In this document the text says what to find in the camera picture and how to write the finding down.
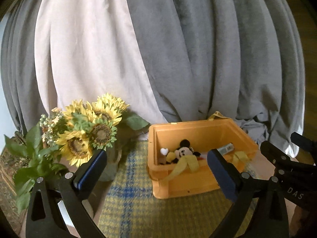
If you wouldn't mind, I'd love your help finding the yellow sunflower bouquet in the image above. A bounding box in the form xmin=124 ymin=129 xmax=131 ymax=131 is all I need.
xmin=39 ymin=93 xmax=149 ymax=167

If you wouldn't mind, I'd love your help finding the green leafy plant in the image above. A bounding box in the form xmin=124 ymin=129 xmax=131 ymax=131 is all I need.
xmin=4 ymin=124 xmax=67 ymax=213

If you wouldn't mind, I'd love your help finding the grey glass vase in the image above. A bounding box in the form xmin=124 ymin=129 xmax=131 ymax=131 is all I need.
xmin=99 ymin=141 xmax=123 ymax=182

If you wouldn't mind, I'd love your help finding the yellow blue plaid mat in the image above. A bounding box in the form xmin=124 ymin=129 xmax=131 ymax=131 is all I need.
xmin=98 ymin=141 xmax=231 ymax=237

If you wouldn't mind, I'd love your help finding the white sheer curtain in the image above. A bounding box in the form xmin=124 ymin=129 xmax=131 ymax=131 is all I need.
xmin=34 ymin=0 xmax=165 ymax=124

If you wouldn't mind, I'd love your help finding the orange plastic storage box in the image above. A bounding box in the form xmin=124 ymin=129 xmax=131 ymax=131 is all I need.
xmin=147 ymin=118 xmax=258 ymax=199

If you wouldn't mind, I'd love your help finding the Mickey Mouse plush toy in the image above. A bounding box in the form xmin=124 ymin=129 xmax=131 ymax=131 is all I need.
xmin=158 ymin=139 xmax=201 ymax=164

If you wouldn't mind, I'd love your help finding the grey curtain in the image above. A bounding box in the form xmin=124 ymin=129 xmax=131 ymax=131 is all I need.
xmin=1 ymin=0 xmax=305 ymax=157

